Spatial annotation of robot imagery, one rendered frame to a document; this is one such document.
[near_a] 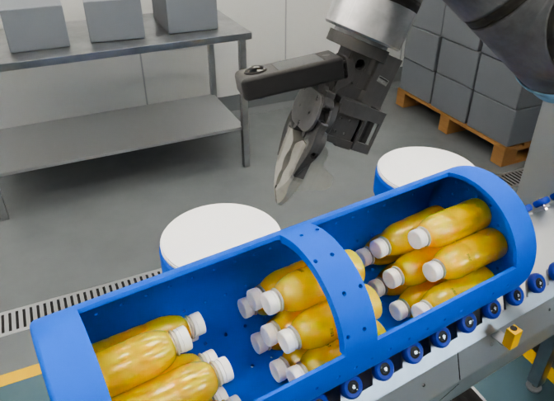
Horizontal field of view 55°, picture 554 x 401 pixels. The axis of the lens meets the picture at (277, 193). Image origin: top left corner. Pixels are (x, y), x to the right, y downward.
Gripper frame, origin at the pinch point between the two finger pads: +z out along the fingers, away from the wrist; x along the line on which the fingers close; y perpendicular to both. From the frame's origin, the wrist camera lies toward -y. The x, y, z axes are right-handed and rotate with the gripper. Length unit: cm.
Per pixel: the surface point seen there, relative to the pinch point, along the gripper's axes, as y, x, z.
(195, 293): 4.5, 24.9, 32.2
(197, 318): 2.6, 15.1, 30.5
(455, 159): 79, 65, 1
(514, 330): 68, 12, 21
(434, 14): 203, 297, -53
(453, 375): 59, 12, 34
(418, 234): 40.6, 20.4, 8.7
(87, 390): -14.7, -2.7, 30.4
